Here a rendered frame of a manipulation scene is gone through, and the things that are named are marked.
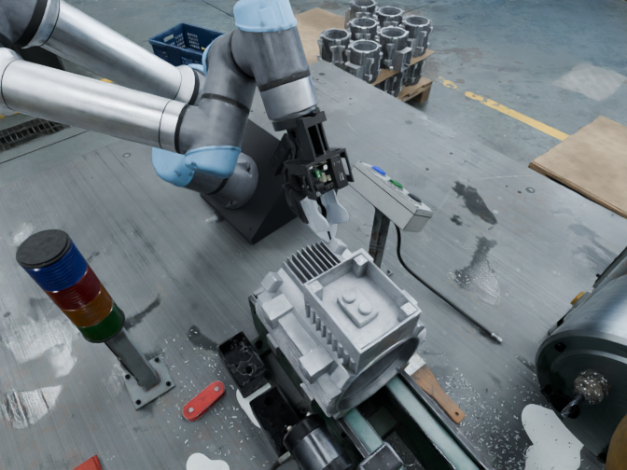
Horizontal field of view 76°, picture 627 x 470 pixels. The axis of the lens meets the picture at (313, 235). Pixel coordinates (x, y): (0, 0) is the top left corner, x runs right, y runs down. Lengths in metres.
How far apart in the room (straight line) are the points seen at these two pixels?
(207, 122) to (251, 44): 0.13
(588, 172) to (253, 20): 2.36
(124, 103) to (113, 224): 0.60
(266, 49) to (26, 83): 0.34
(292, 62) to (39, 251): 0.39
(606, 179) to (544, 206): 1.45
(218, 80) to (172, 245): 0.56
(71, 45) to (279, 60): 0.40
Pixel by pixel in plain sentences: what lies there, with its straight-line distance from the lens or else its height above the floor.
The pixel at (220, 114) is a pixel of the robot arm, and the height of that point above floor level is 1.27.
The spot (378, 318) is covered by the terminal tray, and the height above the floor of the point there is 1.11.
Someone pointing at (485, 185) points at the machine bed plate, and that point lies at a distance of 1.29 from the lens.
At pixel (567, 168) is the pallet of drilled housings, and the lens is 2.69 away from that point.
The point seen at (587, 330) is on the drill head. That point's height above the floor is 1.12.
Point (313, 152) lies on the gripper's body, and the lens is 0.56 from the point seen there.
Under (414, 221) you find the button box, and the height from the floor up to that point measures 1.05.
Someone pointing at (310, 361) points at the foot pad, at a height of 1.08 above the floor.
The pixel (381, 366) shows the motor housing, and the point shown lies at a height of 0.95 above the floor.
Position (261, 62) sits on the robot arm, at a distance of 0.57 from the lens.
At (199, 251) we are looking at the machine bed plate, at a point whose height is 0.80.
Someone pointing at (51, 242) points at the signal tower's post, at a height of 1.22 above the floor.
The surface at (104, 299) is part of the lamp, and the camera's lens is 0.65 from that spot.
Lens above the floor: 1.59
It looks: 48 degrees down
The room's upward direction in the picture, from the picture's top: straight up
